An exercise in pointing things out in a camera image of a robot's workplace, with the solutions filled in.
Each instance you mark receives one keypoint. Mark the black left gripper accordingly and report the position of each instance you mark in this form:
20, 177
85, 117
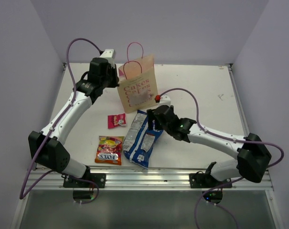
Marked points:
116, 79

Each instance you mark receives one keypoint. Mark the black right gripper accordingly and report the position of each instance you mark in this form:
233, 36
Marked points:
150, 115

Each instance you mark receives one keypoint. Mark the beige Cakes paper bag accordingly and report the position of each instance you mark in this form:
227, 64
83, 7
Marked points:
137, 83

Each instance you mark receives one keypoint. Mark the blue chips bag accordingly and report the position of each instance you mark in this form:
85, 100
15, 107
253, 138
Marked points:
140, 140

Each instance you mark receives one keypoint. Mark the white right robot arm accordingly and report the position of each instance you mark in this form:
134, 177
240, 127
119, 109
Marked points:
249, 157

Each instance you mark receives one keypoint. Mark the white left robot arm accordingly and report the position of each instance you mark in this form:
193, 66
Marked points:
47, 146

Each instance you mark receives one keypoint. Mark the Fox's fruit candy bag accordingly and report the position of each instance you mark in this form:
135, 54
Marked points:
110, 150

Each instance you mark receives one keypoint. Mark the small pink snack packet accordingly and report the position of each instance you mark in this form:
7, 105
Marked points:
116, 120

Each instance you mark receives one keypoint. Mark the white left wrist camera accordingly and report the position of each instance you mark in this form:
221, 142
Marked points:
109, 55

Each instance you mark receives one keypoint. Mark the aluminium table edge rail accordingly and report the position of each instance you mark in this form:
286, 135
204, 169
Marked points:
138, 178

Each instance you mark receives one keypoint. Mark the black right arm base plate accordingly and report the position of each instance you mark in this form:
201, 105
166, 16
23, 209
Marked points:
203, 180

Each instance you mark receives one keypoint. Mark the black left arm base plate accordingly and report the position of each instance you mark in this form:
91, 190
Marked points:
91, 181

